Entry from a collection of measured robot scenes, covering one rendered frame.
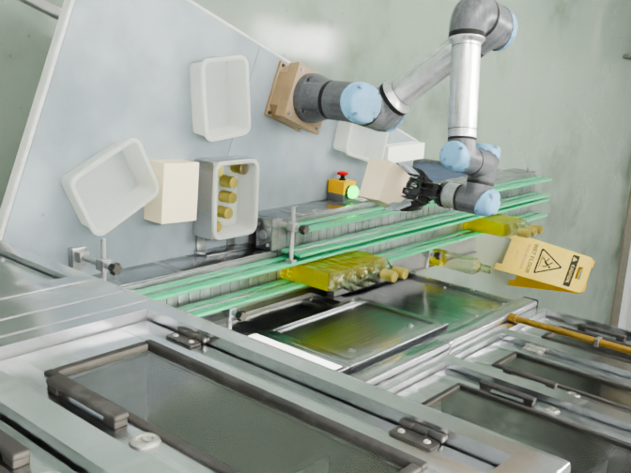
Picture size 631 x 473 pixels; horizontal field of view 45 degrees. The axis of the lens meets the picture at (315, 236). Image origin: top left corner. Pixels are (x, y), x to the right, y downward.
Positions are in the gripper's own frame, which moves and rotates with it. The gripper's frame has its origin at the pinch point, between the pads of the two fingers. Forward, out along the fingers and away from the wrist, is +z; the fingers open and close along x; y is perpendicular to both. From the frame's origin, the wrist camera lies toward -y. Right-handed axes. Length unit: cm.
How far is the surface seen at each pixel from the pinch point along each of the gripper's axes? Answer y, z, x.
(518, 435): 19, -65, 54
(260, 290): 24, 18, 41
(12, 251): 106, 11, 44
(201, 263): 42, 25, 38
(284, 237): 15.7, 22.1, 24.1
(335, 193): -14.0, 31.3, 3.9
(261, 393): 112, -66, 48
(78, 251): 83, 23, 42
